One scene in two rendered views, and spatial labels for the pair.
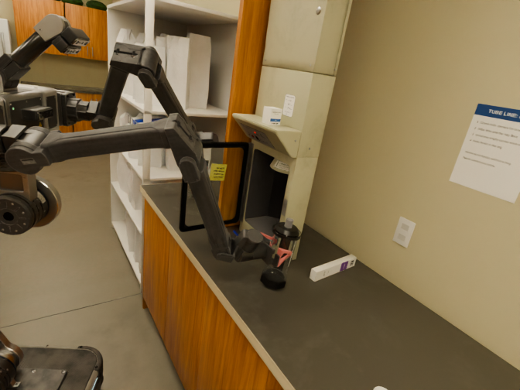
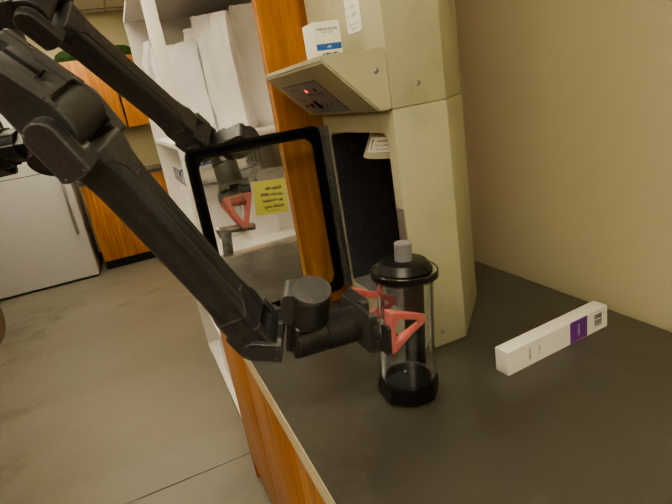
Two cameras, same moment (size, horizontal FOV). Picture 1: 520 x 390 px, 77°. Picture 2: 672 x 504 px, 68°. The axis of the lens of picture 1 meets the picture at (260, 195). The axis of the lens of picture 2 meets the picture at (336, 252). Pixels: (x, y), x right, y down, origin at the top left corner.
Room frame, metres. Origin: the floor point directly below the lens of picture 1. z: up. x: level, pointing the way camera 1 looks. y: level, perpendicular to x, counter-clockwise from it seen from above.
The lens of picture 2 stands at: (0.32, -0.22, 1.45)
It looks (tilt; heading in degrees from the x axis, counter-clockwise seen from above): 18 degrees down; 16
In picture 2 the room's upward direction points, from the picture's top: 9 degrees counter-clockwise
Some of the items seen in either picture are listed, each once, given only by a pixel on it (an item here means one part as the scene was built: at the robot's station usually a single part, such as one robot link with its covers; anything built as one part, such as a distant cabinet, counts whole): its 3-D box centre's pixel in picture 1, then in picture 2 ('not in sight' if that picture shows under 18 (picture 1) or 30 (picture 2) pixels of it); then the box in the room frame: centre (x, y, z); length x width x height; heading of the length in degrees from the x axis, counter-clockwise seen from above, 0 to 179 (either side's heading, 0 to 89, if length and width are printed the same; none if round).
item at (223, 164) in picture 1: (214, 186); (271, 226); (1.34, 0.20, 1.19); 0.30 x 0.01 x 0.40; 129
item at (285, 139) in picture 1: (262, 134); (321, 90); (1.28, 0.03, 1.46); 0.32 x 0.12 x 0.10; 37
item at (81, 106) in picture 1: (78, 110); (7, 147); (1.23, 0.73, 1.45); 0.09 x 0.08 x 0.12; 8
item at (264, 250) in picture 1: (258, 251); (344, 325); (1.00, -0.02, 1.11); 0.10 x 0.07 x 0.07; 37
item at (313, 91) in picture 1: (292, 165); (410, 143); (1.39, -0.12, 1.33); 0.32 x 0.25 x 0.77; 37
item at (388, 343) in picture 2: (278, 252); (394, 322); (1.01, -0.10, 1.10); 0.09 x 0.07 x 0.07; 127
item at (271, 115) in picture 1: (271, 115); (322, 41); (1.25, 0.00, 1.54); 0.05 x 0.05 x 0.06; 38
